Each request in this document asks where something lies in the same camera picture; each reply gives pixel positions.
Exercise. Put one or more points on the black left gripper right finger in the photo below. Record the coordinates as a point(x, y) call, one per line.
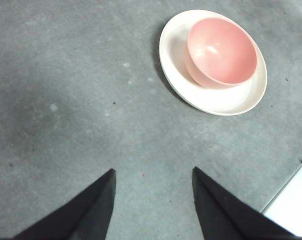
point(223, 217)

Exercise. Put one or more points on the red ribbed bowl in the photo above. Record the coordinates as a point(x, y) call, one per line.
point(221, 52)

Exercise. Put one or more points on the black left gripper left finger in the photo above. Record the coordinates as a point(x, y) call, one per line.
point(86, 215)

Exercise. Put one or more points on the white round plate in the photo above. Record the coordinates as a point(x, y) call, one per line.
point(216, 102)

